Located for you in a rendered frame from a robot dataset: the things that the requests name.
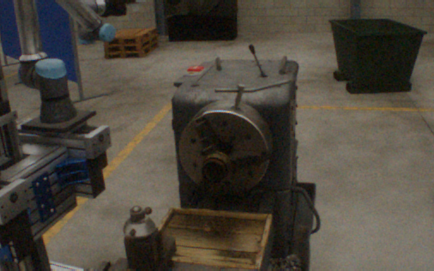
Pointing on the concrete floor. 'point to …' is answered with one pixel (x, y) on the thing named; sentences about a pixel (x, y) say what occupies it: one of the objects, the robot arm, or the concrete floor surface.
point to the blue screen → (66, 38)
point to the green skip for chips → (375, 54)
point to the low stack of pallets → (131, 43)
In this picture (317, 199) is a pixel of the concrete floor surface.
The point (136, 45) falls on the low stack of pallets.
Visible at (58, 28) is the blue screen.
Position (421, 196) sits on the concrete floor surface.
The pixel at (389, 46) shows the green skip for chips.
